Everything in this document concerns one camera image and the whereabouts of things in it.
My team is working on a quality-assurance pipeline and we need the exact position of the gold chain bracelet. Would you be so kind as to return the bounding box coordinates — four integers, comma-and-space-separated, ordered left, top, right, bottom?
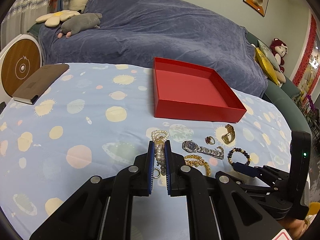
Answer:
184, 154, 212, 177

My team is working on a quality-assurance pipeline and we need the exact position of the dark bead bracelet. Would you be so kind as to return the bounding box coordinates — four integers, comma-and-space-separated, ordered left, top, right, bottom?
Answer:
227, 147, 251, 167

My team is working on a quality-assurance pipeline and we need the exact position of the silver wristwatch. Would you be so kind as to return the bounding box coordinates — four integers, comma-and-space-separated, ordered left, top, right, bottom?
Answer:
182, 140, 224, 160

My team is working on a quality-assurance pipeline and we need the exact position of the white pearl bracelet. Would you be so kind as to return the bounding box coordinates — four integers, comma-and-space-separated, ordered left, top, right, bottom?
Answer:
151, 129, 170, 179

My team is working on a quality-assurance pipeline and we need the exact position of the gold wristwatch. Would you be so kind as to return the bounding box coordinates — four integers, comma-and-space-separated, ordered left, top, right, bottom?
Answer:
221, 124, 235, 145

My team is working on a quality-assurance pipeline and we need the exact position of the person's right hand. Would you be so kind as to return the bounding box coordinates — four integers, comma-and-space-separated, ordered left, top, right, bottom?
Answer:
282, 218, 310, 239

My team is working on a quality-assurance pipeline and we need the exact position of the light blue planet tablecloth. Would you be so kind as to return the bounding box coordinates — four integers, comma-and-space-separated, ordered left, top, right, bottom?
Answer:
1, 63, 291, 239

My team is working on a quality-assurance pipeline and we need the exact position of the red cardboard tray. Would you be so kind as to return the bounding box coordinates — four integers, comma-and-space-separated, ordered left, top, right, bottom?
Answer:
153, 57, 247, 123

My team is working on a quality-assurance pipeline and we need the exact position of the yellow satin pillow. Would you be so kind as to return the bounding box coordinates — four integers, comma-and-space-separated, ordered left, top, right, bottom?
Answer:
254, 47, 280, 86

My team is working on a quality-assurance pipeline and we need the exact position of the grey-green pillow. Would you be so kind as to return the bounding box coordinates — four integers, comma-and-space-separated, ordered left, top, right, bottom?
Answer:
258, 40, 280, 72

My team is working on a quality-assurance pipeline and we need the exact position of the red monkey plush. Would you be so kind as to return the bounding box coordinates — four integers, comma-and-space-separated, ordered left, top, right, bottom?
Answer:
270, 38, 288, 73

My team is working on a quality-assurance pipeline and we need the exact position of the red paper garland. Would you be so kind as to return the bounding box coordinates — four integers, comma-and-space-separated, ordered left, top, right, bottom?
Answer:
292, 14, 317, 87

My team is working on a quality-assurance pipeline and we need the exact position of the blue-grey bed blanket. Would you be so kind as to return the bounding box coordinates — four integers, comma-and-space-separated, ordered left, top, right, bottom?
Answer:
39, 0, 268, 97

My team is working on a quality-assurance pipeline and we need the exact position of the grey plush toy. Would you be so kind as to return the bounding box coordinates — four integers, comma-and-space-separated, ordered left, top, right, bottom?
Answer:
57, 13, 103, 38

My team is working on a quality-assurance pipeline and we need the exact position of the flower shaped cushion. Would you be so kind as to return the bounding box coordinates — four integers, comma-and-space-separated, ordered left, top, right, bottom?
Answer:
35, 10, 80, 28

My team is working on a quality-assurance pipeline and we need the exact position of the white curtain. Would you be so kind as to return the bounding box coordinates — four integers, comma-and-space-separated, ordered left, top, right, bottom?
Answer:
1, 0, 50, 48

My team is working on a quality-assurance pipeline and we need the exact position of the green bed frame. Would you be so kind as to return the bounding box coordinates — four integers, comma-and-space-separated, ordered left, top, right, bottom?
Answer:
246, 29, 313, 140

